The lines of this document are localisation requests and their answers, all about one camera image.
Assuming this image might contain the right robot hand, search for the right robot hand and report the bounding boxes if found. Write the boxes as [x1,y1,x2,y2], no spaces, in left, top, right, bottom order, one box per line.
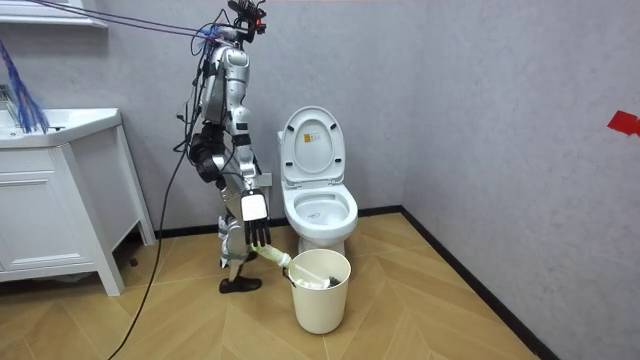
[240,188,273,248]

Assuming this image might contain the pale green plastic bottle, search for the pale green plastic bottle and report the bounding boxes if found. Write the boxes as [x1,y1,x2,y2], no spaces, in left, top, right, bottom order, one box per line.
[250,243,293,269]

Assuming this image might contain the robot legs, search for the robot legs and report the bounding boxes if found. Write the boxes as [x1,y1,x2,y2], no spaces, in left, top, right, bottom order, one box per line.
[216,169,264,295]

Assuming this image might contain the white toilet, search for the white toilet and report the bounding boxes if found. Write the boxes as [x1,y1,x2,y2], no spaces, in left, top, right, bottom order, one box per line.
[276,105,360,258]

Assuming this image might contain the robot body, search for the robot body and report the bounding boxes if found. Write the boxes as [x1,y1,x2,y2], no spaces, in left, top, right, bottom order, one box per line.
[173,0,269,185]

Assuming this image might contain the cream waste bin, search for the cream waste bin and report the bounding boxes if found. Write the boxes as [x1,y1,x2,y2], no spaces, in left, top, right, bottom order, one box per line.
[287,248,353,336]

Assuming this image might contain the white vanity cabinet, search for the white vanity cabinet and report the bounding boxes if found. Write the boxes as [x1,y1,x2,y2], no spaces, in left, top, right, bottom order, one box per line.
[0,107,157,298]

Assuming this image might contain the chrome faucet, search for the chrome faucet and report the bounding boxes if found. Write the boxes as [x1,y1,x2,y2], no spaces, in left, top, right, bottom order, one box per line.
[0,83,19,121]

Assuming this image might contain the black floor cable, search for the black floor cable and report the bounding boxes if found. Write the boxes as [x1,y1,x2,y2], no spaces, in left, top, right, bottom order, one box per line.
[106,142,194,360]

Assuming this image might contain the cable bundle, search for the cable bundle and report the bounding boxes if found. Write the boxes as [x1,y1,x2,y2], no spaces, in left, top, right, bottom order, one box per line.
[0,0,226,135]

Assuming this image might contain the white wall shelf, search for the white wall shelf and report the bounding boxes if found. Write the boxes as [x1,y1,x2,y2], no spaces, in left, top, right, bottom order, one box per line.
[0,0,109,30]

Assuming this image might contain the red wall tape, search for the red wall tape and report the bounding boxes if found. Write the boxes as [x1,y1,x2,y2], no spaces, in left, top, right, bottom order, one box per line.
[606,109,640,138]

